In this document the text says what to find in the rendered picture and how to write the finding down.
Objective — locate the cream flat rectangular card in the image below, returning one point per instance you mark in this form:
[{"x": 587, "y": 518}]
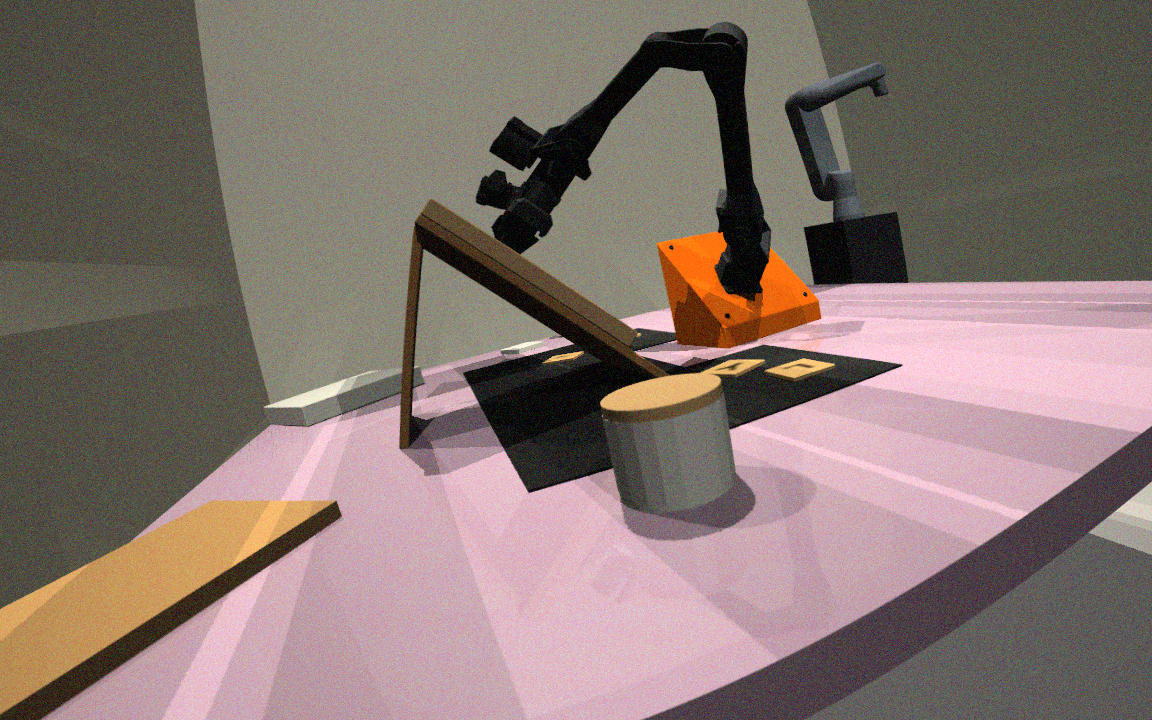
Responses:
[{"x": 522, "y": 347}]

